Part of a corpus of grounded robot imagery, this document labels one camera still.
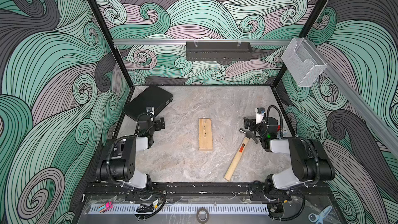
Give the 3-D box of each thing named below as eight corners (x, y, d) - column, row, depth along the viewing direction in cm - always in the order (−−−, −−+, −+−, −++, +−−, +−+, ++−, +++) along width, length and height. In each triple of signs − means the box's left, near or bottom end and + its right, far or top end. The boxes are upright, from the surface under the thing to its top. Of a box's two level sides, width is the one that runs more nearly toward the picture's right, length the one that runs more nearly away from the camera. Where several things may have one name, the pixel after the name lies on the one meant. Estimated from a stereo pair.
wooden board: (198, 151, 89) (198, 147, 85) (198, 121, 102) (198, 117, 98) (213, 151, 89) (213, 147, 85) (210, 121, 102) (211, 117, 98)
